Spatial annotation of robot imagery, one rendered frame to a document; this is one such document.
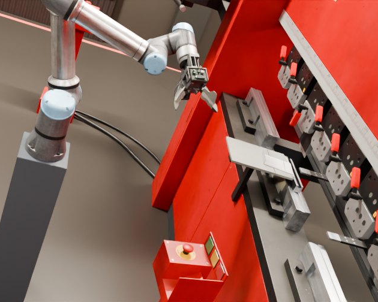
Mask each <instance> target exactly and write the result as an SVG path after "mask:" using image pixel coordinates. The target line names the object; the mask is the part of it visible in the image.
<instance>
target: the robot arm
mask: <svg viewBox="0 0 378 302"><path fill-rule="evenodd" d="M41 1H42V3H43V4H44V5H45V6H46V9H47V10H48V11H49V12H50V28H51V51H52V75H51V76H50V77H49V78H48V92H46V93H45V94H44V96H43V98H42V100H41V106H40V110H39V113H38V117H37V121H36V124H35V128H34V129H33V131H32V132H31V133H30V135H29V136H28V138H27V139H26V142H25V150H26V151H27V152H28V153H29V154H30V155H31V156H32V157H34V158H36V159H39V160H41V161H46V162H55V161H60V160H61V159H62V158H64V156H65V153H66V149H67V148H66V139H65V137H66V134H67V131H68V127H69V125H70V122H71V118H72V117H73V114H74V112H75V110H76V108H77V106H78V104H79V102H80V100H81V97H82V90H81V87H80V85H79V78H78V77H77V76H76V72H75V23H77V24H78V25H80V26H81V27H83V28H85V29H86V30H87V31H89V32H91V33H92V34H94V35H96V36H97V37H99V38H101V39H102V40H104V41H105V42H107V43H109V44H110V45H111V46H114V47H115V48H116V49H118V50H120V51H121V52H123V53H125V54H126V55H128V56H129V57H131V58H133V59H134V60H135V61H138V62H139V63H140V64H142V65H144V67H145V70H146V72H147V73H149V74H151V75H154V76H156V75H159V74H161V73H162V72H163V71H164V70H165V68H166V66H167V57H168V56H170V55H174V54H176V55H177V59H178V64H179V67H180V69H182V70H181V75H180V78H179V84H178V85H177V86H176V88H175V91H174V101H173V103H174V108H175V110H177V109H178V107H179V104H180V102H181V100H189V99H190V94H191V93H194V94H195V95H197V93H199V91H200V93H201V96H200V97H201V99H203V100H204V101H205V102H206V103H207V105H208V106H210V108H211V110H212V111H214V112H217V111H218V110H217V105H216V103H215V100H216V98H217V94H216V92H215V91H212V92H210V91H209V90H208V88H207V87H206V84H207V82H208V81H209V79H208V73H207V70H206V68H202V66H201V65H199V54H198V52H197V47H196V41H195V35H194V32H193V28H192V27H191V25H189V24H188V23H178V24H176V26H174V27H173V29H172V33H169V34H167V35H163V36H160V37H157V38H153V39H149V40H148V41H145V40H144V39H143V38H141V37H139V36H138V35H136V34H135V33H133V32H131V31H130V30H128V29H127V28H125V27H124V26H122V25H120V24H119V23H118V22H116V21H114V20H113V19H111V18H110V17H108V16H107V15H105V14H104V13H102V12H100V11H99V10H97V9H96V8H94V7H93V6H91V5H89V4H88V3H87V2H85V1H84V0H41ZM200 69H201V70H200ZM206 77H207V78H206Z"/></svg>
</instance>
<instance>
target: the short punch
mask: <svg viewBox="0 0 378 302"><path fill-rule="evenodd" d="M311 138H312V136H311V135H310V134H307V133H305V132H304V131H303V133H302V135H301V137H300V139H299V141H300V142H299V144H298V145H299V148H300V150H301V152H302V154H303V156H304V158H305V157H306V155H307V154H308V155H309V154H310V153H311V151H312V149H313V148H312V146H311Z"/></svg>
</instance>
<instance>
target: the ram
mask: <svg viewBox="0 0 378 302"><path fill-rule="evenodd" d="M284 10H285V11H286V13H287V14H288V15H289V17H290V18H291V20H292V21H293V23H294V24H295V25H296V27H297V28H298V29H299V31H300V33H301V34H302V35H303V37H304V38H305V39H306V41H307V43H308V44H309V45H310V47H311V48H312V49H313V51H314V52H315V54H316V55H317V57H318V58H319V59H320V61H321V62H322V64H323V65H324V66H325V68H326V69H327V70H328V72H329V73H330V75H331V76H332V78H333V79H334V80H335V82H336V83H337V84H338V86H339V88H340V89H341V90H342V92H343V93H344V94H345V96H346V98H347V99H348V100H349V102H350V103H351V105H352V106H353V107H354V109H355V110H356V112H357V113H358V114H359V116H360V117H361V119H362V120H363V121H364V123H365V124H366V126H367V127H368V128H369V130H370V131H371V133H372V134H373V135H374V137H375V138H376V140H377V141H378V0H336V2H335V1H334V0H288V2H287V4H286V6H285V8H284ZM279 22H280V23H281V25H282V26H283V28H284V30H285V31H286V32H287V34H288V36H289V37H290V39H291V40H292V42H293V44H294V45H295V47H296V48H297V49H298V52H299V53H300V54H301V56H302V58H303V59H304V61H305V62H306V64H307V65H308V67H309V69H310V70H311V72H312V73H313V75H314V76H315V78H316V79H317V81H318V82H319V84H320V85H321V87H322V89H323V90H324V92H325V93H326V95H327V97H328V98H329V100H330V101H331V103H332V105H333V106H334V107H335V109H336V111H337V112H338V114H339V115H340V117H341V118H342V120H343V122H344V123H345V124H346V126H347V128H348V129H349V131H350V132H351V134H352V135H353V137H354V139H355V140H356V142H357V143H358V145H359V146H360V148H361V150H362V151H363V153H364V154H365V156H366V157H367V159H368V160H369V162H370V164H371V165H372V167H373V168H374V170H375V172H376V173H377V175H378V158H377V157H376V155H375V154H374V153H373V151H372V150H371V148H370V147H369V145H368V144H367V142H366V141H365V139H364V138H363V136H362V135H361V133H360V132H359V130H358V129H357V127H356V126H355V124H354V123H353V121H352V120H351V118H350V117H349V115H348V114H347V112H346V111H345V109H344V108H343V106H342V105H341V104H340V102H339V100H338V99H337V97H336V96H335V95H334V93H333V91H332V90H331V88H330V87H329V86H328V84H327V82H326V81H325V79H324V78H323V77H322V75H321V73H320V72H319V70H318V69H317V68H316V66H315V64H314V63H313V62H312V60H311V59H310V57H309V56H308V55H307V53H306V51H305V50H304V48H303V47H302V46H301V44H300V42H299V41H298V39H297V38H296V37H295V35H294V33H293V32H292V30H291V29H290V28H289V26H288V24H287V23H286V21H285V20H284V19H283V17H282V16H280V18H279Z"/></svg>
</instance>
